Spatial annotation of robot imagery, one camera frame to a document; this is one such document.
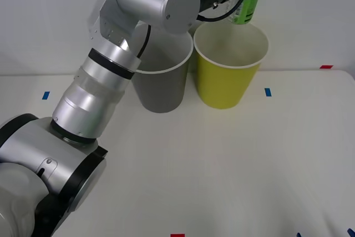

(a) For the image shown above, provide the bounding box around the yellow-green plastic waste bin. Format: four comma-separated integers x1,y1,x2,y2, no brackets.
193,22,271,110

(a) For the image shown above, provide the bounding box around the green plastic bottle black cap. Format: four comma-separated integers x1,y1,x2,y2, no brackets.
226,0,266,26

